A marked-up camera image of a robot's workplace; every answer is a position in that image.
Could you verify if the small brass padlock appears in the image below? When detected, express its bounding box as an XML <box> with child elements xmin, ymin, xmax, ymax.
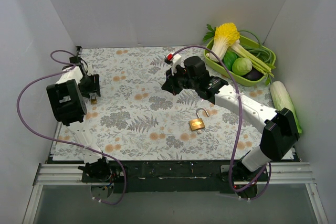
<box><xmin>90</xmin><ymin>94</ymin><xmax>97</xmax><ymax>104</ymax></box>

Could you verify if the large brass padlock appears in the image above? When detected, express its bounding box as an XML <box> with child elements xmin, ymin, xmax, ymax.
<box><xmin>189</xmin><ymin>107</ymin><xmax>209</xmax><ymax>131</ymax></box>

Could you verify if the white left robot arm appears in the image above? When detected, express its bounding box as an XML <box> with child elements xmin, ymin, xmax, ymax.
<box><xmin>46</xmin><ymin>56</ymin><xmax>112</xmax><ymax>182</ymax></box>

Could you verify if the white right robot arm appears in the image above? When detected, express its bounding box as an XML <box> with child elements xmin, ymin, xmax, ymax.
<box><xmin>162</xmin><ymin>54</ymin><xmax>299</xmax><ymax>181</ymax></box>

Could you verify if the floral patterned table mat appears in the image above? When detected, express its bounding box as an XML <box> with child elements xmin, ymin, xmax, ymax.
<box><xmin>52</xmin><ymin>45</ymin><xmax>295</xmax><ymax>161</ymax></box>

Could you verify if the green parsley leaf toy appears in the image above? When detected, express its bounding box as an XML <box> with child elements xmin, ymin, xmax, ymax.
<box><xmin>203</xmin><ymin>24</ymin><xmax>216</xmax><ymax>42</ymax></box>

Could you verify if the dark green vegetable toy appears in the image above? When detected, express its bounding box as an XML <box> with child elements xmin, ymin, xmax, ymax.
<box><xmin>222</xmin><ymin>50</ymin><xmax>238</xmax><ymax>71</ymax></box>

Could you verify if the green plastic basket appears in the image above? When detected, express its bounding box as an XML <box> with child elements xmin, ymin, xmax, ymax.
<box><xmin>204</xmin><ymin>36</ymin><xmax>276</xmax><ymax>87</ymax></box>

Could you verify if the round green cabbage toy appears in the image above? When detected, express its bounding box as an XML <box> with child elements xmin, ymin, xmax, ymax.
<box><xmin>232</xmin><ymin>58</ymin><xmax>253</xmax><ymax>76</ymax></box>

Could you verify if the yellow napa cabbage toy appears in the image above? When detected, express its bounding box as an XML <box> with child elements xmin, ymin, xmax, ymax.
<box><xmin>206</xmin><ymin>23</ymin><xmax>240</xmax><ymax>62</ymax></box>

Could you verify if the purple eggplant toy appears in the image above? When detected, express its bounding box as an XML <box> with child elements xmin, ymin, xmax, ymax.
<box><xmin>243</xmin><ymin>68</ymin><xmax>264</xmax><ymax>81</ymax></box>

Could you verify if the pale celery stalks toy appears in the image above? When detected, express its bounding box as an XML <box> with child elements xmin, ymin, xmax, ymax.
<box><xmin>229</xmin><ymin>42</ymin><xmax>275</xmax><ymax>77</ymax></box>

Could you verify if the green long beans toy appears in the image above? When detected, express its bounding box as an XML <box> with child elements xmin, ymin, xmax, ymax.
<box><xmin>239</xmin><ymin>30</ymin><xmax>272</xmax><ymax>63</ymax></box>

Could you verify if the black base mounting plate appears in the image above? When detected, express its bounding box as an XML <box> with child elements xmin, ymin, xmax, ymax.
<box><xmin>82</xmin><ymin>160</ymin><xmax>257</xmax><ymax>194</ymax></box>

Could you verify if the green napa cabbage toy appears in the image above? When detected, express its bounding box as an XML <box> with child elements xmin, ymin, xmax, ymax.
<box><xmin>270</xmin><ymin>81</ymin><xmax>302</xmax><ymax>134</ymax></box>

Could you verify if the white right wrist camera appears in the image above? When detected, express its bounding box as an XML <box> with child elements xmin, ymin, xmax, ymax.
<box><xmin>164</xmin><ymin>53</ymin><xmax>182</xmax><ymax>75</ymax></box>

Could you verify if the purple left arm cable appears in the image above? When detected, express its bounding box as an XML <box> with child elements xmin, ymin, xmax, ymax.
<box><xmin>16</xmin><ymin>49</ymin><xmax>127</xmax><ymax>206</ymax></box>

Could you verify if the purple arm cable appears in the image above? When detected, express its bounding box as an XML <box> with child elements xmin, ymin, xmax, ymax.
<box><xmin>174</xmin><ymin>45</ymin><xmax>272</xmax><ymax>200</ymax></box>
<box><xmin>16</xmin><ymin>49</ymin><xmax>127</xmax><ymax>206</ymax></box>

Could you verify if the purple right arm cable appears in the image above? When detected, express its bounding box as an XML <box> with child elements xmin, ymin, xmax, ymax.
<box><xmin>174</xmin><ymin>45</ymin><xmax>272</xmax><ymax>200</ymax></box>

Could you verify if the aluminium frame rail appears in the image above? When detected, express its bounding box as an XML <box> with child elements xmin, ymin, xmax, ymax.
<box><xmin>23</xmin><ymin>161</ymin><xmax>328</xmax><ymax>223</ymax></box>

